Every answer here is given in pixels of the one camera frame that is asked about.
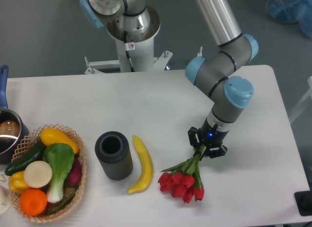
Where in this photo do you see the purple red onion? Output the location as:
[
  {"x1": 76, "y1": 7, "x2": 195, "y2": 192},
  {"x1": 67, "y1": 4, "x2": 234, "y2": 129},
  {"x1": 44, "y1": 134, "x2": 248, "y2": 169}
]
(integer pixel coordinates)
[{"x1": 66, "y1": 157, "x2": 82, "y2": 185}]

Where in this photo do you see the blue plastic bag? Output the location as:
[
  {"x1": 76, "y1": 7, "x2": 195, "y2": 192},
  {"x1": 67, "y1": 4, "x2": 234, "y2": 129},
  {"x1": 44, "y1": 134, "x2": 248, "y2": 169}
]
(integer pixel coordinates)
[{"x1": 265, "y1": 0, "x2": 312, "y2": 38}]

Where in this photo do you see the black device at edge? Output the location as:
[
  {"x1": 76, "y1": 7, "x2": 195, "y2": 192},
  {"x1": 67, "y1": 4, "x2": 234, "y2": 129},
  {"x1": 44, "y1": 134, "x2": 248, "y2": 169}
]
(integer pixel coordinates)
[{"x1": 294, "y1": 190, "x2": 312, "y2": 216}]

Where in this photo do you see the green bok choy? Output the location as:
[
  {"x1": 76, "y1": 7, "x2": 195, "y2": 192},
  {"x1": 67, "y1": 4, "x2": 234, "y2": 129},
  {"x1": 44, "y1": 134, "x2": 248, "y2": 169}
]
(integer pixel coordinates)
[{"x1": 42, "y1": 143, "x2": 74, "y2": 203}]

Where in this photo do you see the yellow banana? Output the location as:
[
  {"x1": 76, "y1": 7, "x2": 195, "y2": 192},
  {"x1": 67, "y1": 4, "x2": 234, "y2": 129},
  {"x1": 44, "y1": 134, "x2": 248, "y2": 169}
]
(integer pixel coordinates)
[{"x1": 126, "y1": 135, "x2": 154, "y2": 195}]

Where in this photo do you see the woven wicker basket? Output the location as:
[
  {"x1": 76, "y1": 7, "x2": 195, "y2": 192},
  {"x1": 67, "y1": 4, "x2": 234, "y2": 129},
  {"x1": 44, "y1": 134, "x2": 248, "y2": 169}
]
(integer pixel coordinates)
[{"x1": 9, "y1": 124, "x2": 87, "y2": 223}]

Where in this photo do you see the green chili pepper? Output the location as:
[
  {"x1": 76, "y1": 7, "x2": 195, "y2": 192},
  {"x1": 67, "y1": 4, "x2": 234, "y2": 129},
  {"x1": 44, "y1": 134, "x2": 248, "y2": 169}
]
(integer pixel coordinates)
[{"x1": 45, "y1": 192, "x2": 76, "y2": 215}]

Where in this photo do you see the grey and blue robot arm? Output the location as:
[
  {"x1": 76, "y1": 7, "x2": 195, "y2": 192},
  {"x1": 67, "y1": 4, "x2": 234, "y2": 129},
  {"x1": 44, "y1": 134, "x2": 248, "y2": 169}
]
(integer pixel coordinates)
[{"x1": 79, "y1": 0, "x2": 258, "y2": 158}]

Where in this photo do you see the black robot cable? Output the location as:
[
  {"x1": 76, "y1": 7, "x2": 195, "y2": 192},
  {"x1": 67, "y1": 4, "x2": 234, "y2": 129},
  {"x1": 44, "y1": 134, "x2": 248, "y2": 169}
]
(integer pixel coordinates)
[{"x1": 123, "y1": 30, "x2": 135, "y2": 73}]

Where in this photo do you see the red tulip bouquet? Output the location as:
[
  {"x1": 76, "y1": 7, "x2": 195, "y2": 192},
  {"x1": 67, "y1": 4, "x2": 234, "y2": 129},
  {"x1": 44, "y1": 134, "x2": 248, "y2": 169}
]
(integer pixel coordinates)
[{"x1": 158, "y1": 145, "x2": 206, "y2": 204}]

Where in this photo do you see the dark grey ribbed vase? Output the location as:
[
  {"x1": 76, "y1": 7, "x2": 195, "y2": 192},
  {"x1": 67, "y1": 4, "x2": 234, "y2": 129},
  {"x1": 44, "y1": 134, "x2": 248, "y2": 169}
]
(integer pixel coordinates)
[{"x1": 95, "y1": 131, "x2": 133, "y2": 181}]

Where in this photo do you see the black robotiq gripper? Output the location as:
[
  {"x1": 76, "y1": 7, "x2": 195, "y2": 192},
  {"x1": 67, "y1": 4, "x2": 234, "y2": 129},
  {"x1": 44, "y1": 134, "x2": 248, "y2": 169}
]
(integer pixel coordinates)
[{"x1": 188, "y1": 118, "x2": 230, "y2": 160}]

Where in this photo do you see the dark green cucumber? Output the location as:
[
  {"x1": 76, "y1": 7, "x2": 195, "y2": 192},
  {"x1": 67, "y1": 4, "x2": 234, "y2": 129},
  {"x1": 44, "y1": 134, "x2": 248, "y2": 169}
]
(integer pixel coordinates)
[{"x1": 4, "y1": 140, "x2": 46, "y2": 176}]

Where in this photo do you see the white round radish slice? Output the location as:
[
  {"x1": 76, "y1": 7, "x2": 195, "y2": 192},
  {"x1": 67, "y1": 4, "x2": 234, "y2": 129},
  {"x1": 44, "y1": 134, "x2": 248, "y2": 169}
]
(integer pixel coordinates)
[{"x1": 23, "y1": 161, "x2": 53, "y2": 188}]

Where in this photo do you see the yellow bell pepper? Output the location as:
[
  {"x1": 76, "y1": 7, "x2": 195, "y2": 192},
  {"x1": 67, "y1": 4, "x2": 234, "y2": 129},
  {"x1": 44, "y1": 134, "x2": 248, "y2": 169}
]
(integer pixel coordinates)
[{"x1": 9, "y1": 171, "x2": 30, "y2": 194}]

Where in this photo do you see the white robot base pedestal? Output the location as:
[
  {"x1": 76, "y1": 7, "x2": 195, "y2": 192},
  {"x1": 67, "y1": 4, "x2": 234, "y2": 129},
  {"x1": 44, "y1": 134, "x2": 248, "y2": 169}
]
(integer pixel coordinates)
[{"x1": 85, "y1": 6, "x2": 173, "y2": 74}]

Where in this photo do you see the orange fruit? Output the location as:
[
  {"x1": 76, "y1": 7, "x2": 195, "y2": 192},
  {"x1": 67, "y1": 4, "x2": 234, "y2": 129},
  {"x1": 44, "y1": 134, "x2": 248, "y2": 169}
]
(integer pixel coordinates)
[{"x1": 19, "y1": 188, "x2": 47, "y2": 216}]

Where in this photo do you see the white garlic piece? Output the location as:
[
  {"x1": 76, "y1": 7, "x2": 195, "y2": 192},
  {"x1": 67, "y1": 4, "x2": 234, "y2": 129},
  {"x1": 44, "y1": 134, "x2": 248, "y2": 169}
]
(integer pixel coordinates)
[{"x1": 0, "y1": 175, "x2": 6, "y2": 182}]

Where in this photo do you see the blue handled saucepan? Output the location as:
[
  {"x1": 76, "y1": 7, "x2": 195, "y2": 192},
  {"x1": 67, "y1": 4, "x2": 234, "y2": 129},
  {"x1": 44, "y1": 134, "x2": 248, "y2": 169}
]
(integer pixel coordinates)
[{"x1": 0, "y1": 65, "x2": 29, "y2": 164}]

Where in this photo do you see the yellow squash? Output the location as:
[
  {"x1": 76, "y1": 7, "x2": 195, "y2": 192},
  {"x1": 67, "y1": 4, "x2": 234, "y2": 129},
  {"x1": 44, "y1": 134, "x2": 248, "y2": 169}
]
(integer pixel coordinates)
[{"x1": 40, "y1": 128, "x2": 79, "y2": 154}]

